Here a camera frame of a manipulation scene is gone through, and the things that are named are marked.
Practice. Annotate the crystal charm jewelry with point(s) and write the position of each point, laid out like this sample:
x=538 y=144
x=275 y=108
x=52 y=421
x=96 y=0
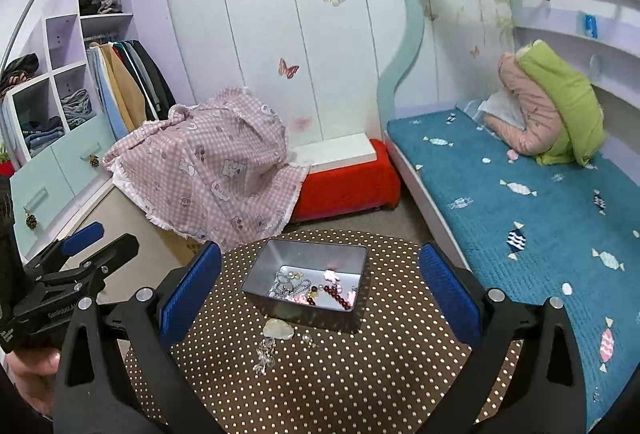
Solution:
x=266 y=355

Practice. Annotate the red stool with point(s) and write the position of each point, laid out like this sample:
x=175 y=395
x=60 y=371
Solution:
x=350 y=189

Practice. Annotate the pale jade pendant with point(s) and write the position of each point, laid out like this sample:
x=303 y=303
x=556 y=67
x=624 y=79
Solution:
x=277 y=329

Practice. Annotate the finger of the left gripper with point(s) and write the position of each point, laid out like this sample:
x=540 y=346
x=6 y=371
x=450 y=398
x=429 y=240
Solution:
x=54 y=256
x=89 y=278

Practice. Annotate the white board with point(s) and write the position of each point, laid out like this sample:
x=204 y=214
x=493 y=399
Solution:
x=324 y=156

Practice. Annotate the red strawberry plush toy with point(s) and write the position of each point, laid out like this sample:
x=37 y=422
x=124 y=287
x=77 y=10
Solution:
x=6 y=166

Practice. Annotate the pink quilt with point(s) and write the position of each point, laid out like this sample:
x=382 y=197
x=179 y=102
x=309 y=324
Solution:
x=542 y=122

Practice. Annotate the purple shelf cabinet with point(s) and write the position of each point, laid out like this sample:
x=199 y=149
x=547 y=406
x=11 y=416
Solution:
x=60 y=39

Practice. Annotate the pile of dark clothes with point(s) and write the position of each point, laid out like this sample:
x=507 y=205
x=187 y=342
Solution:
x=19 y=70

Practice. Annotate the white wardrobe doors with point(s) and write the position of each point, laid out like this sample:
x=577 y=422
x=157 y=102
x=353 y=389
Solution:
x=315 y=62

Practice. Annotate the blue box on shelf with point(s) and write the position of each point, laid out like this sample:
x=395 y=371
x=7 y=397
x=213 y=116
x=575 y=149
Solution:
x=590 y=26

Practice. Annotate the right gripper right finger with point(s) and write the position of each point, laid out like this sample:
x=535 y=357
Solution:
x=547 y=390

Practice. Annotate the teal candy pattern mattress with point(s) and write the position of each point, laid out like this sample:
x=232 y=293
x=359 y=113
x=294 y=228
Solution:
x=535 y=231

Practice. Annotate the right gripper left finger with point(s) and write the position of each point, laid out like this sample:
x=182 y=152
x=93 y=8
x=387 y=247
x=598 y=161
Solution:
x=93 y=392

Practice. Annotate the hanging clothes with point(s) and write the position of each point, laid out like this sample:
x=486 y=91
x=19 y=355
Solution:
x=131 y=88

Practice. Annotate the grey metal jewelry box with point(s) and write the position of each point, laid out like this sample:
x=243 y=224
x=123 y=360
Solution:
x=270 y=278

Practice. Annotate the pink checkered cloth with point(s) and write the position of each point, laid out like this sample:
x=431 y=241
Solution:
x=217 y=171

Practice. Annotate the teal drawer unit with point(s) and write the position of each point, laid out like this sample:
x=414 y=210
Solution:
x=56 y=183

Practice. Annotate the person's left hand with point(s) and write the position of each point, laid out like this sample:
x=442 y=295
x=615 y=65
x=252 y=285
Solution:
x=30 y=372

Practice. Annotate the pink charm jewelry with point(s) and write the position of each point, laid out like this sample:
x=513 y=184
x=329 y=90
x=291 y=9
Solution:
x=325 y=291

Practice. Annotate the pine cone drawer ornament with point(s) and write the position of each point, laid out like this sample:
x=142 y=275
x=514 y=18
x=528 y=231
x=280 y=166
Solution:
x=31 y=221

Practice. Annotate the brown polka dot tablecloth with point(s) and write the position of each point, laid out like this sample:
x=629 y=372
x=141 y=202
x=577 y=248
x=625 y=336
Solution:
x=385 y=378

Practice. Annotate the green quilt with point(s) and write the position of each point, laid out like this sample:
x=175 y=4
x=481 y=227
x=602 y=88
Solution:
x=582 y=133

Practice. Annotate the folded jeans stack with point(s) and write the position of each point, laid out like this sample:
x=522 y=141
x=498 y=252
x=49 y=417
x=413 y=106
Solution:
x=37 y=135

